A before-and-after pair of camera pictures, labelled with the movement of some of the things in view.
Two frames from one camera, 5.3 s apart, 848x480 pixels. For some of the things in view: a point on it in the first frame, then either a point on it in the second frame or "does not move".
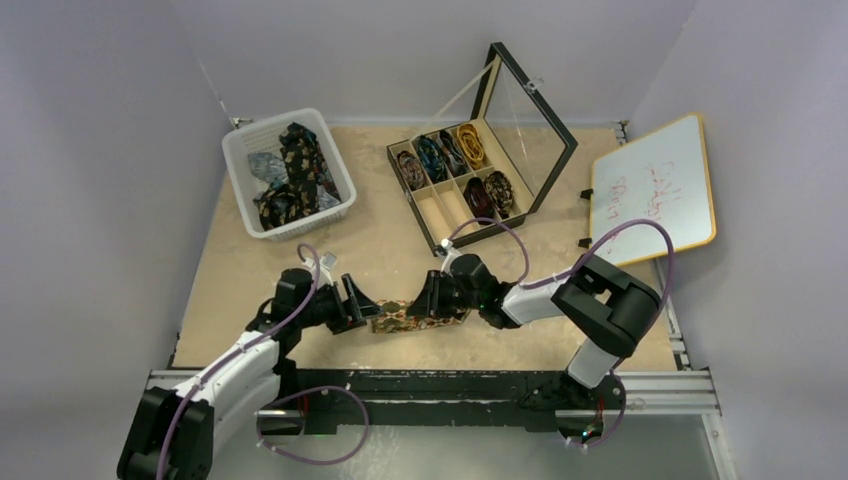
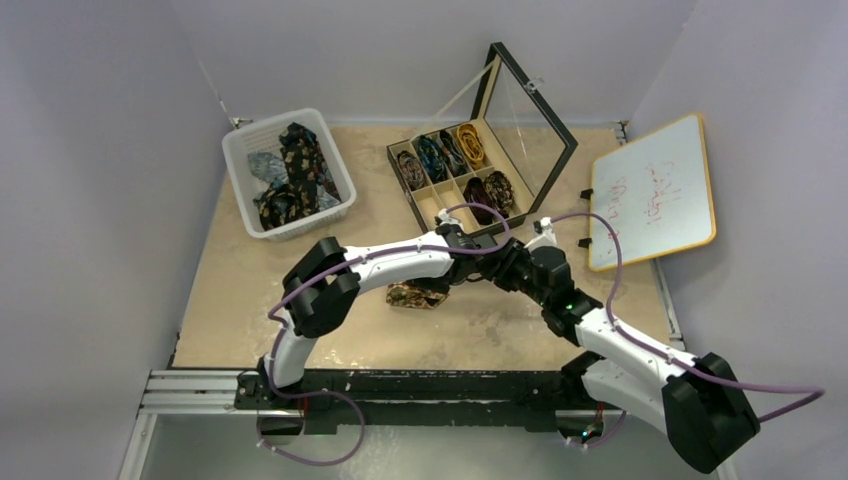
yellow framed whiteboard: (662, 178) does not move
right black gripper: (441, 295) to (499, 263)
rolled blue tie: (432, 159) does not move
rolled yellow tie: (470, 144) does not move
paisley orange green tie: (394, 317) to (407, 295)
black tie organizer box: (490, 171) does not move
